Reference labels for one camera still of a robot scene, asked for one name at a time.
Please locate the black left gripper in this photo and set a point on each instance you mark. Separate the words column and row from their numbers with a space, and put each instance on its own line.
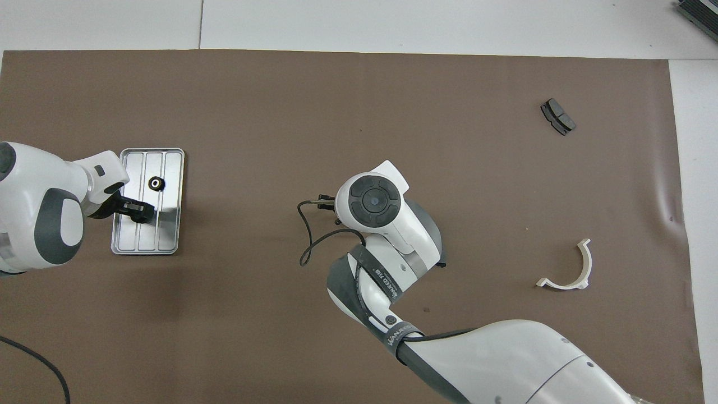
column 109, row 206

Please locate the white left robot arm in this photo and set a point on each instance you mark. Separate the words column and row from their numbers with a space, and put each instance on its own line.
column 33, row 191

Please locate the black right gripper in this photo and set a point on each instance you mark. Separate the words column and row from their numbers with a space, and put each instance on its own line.
column 328, row 203

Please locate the black ribbed device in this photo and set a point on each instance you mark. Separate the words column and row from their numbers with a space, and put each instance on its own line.
column 700, row 14

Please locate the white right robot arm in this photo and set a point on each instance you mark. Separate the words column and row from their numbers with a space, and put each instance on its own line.
column 505, row 359

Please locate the brown table mat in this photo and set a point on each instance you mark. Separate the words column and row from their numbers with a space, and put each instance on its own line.
column 359, row 101

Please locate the silver metal tray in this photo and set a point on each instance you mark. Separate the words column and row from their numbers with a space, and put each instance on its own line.
column 168, row 235

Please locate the white curved plastic bracket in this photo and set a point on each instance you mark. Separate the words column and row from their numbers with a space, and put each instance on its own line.
column 587, row 266

